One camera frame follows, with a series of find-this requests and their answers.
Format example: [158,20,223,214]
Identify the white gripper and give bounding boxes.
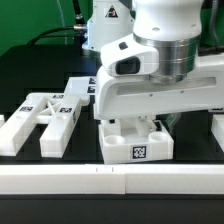
[94,54,224,130]

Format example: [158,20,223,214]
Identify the white chair seat part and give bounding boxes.
[99,119,174,164]

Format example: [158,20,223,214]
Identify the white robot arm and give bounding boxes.
[86,0,224,129]

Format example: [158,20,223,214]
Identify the white part at right edge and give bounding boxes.
[211,114,224,152]

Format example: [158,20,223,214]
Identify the white part at edge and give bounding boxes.
[211,114,224,152]
[0,115,5,128]

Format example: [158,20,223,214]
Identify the white sheet with four tags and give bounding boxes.
[64,76,96,95]

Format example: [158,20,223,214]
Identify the white part at left edge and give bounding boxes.
[0,115,5,128]

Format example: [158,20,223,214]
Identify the white front rail fixture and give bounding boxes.
[0,164,224,195]

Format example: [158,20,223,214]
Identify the white chair back frame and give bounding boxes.
[0,93,90,158]

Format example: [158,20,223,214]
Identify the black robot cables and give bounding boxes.
[26,0,88,47]

